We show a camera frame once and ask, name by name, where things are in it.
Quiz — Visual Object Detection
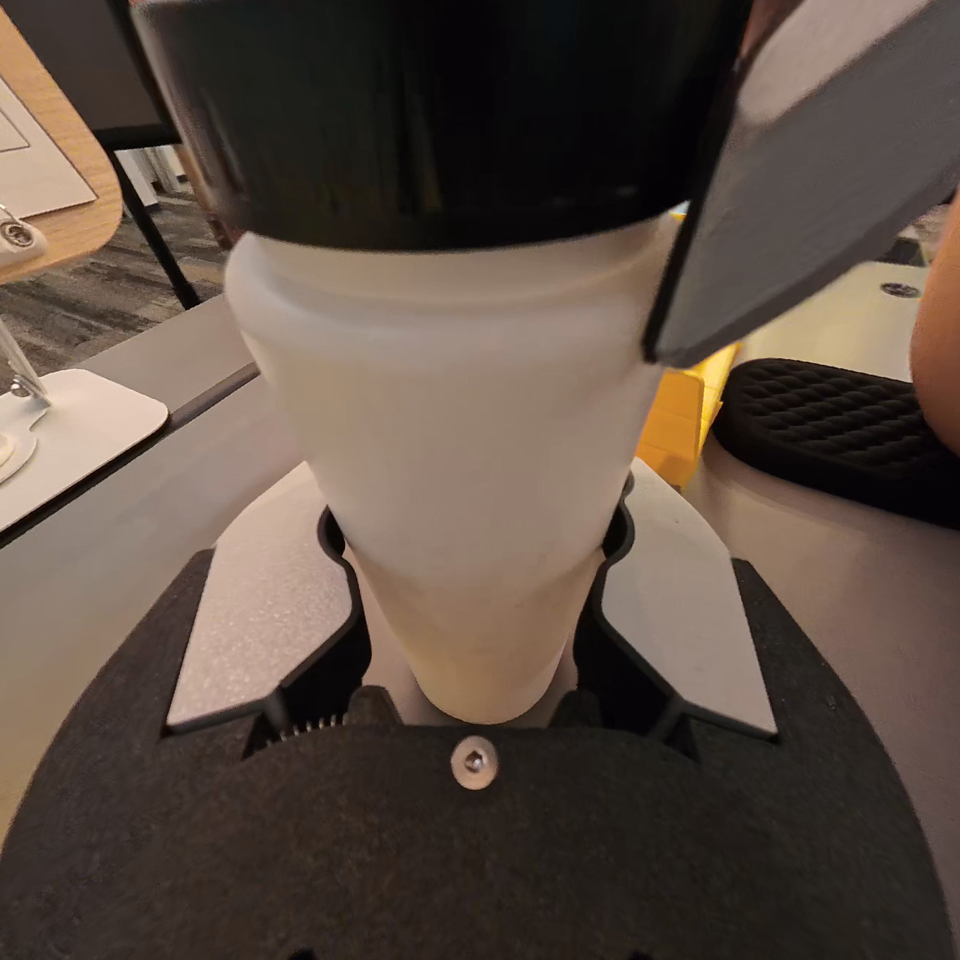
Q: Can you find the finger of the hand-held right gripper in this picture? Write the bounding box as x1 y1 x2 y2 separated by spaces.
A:
643 0 960 369

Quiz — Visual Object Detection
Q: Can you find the yellow plastic bin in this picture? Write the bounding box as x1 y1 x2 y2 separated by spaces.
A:
636 341 744 492

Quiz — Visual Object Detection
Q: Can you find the black wrist rest pad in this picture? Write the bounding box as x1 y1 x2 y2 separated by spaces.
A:
712 358 960 530

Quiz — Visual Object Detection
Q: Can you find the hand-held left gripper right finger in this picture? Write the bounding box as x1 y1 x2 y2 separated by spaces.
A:
574 457 780 742

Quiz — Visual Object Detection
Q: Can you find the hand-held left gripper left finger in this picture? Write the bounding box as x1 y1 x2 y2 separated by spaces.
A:
165 462 374 735

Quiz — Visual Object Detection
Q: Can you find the white plastic bottle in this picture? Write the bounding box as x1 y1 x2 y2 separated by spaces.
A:
225 202 687 725

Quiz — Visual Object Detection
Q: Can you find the wooden document board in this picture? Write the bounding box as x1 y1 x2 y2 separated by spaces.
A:
0 7 125 286

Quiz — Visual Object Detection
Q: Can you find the person's right forearm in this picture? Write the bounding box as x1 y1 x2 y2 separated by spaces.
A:
909 187 960 455

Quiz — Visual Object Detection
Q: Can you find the black bottle lid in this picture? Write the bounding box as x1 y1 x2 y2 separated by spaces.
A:
131 0 751 252

